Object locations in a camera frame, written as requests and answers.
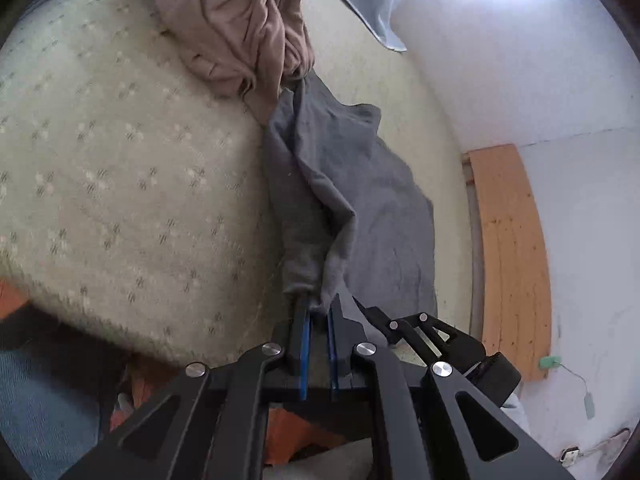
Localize dark grey smile sweatshirt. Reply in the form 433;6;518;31
264;73;437;317

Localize wooden headboard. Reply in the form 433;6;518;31
463;144;552;382

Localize white power strip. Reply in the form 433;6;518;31
584;391;596;420

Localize pink garment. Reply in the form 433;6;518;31
153;0;314;125

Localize green wall plug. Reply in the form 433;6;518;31
538;356;562;370

